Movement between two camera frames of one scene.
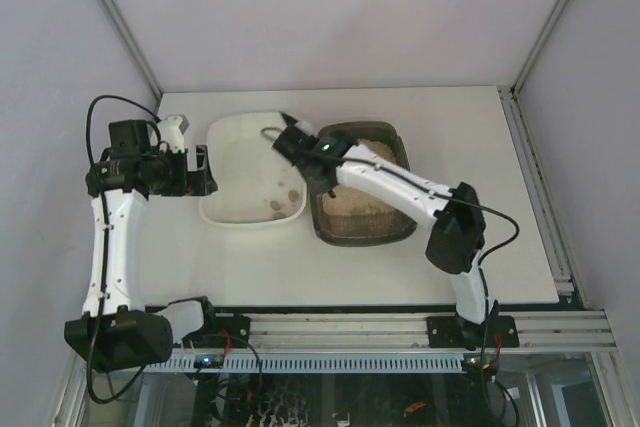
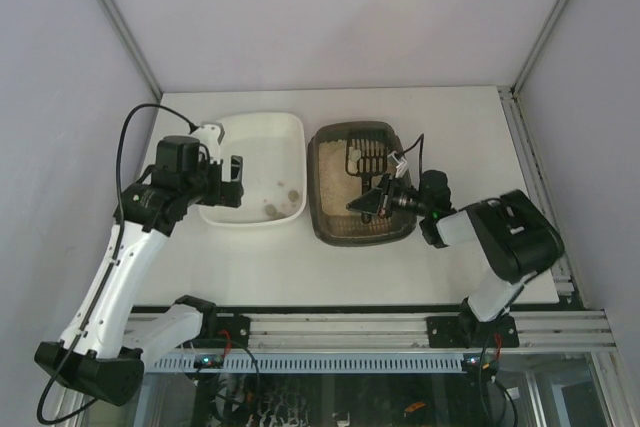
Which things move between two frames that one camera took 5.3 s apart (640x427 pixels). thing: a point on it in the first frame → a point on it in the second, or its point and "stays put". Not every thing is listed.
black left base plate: x=224 y=329 stays put
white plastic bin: x=255 y=184 stays put
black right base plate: x=498 y=331 stays put
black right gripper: x=289 y=139 → x=385 y=195
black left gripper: x=191 y=173 → x=230 y=184
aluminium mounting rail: x=573 y=330 stays put
